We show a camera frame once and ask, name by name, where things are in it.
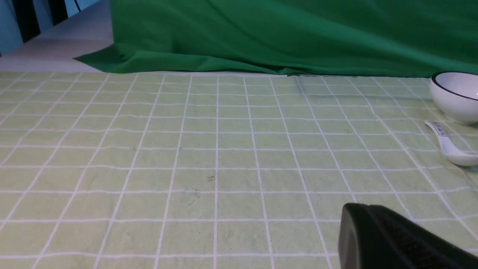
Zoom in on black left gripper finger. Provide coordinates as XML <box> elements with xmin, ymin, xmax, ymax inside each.
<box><xmin>338</xmin><ymin>203</ymin><xmax>478</xmax><ymax>269</ymax></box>

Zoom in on white spoon with label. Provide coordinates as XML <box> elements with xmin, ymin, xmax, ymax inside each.
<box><xmin>424</xmin><ymin>121</ymin><xmax>478</xmax><ymax>167</ymax></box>

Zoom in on white bowl black rim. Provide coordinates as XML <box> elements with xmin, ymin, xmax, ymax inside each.
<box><xmin>429</xmin><ymin>72</ymin><xmax>478</xmax><ymax>125</ymax></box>

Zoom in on green backdrop cloth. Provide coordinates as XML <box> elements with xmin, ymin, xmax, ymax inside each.
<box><xmin>76</xmin><ymin>0</ymin><xmax>478</xmax><ymax>78</ymax></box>

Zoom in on green checkered tablecloth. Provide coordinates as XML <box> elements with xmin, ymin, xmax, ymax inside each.
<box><xmin>0</xmin><ymin>71</ymin><xmax>477</xmax><ymax>269</ymax></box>

